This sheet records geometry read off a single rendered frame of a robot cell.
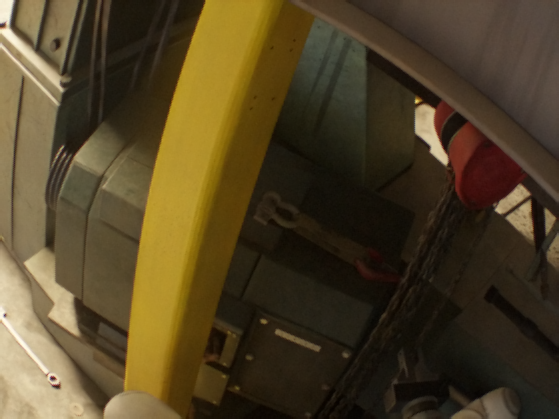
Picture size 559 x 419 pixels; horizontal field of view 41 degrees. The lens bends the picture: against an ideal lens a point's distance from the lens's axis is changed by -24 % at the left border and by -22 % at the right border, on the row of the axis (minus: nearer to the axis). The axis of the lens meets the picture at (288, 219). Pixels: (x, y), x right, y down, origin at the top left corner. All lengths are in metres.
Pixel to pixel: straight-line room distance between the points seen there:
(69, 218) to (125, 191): 0.20
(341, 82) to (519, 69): 1.44
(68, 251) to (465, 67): 1.34
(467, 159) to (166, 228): 0.45
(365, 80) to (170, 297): 1.07
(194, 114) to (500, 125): 0.40
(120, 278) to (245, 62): 1.05
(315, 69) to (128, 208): 0.69
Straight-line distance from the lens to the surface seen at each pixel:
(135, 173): 1.81
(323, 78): 2.22
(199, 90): 1.00
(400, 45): 0.83
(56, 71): 2.14
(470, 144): 1.29
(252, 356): 1.88
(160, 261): 1.19
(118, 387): 2.34
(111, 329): 2.09
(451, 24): 0.82
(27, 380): 2.46
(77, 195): 1.87
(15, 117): 2.35
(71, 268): 2.02
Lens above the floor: 2.10
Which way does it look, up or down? 43 degrees down
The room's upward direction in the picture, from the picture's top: 20 degrees clockwise
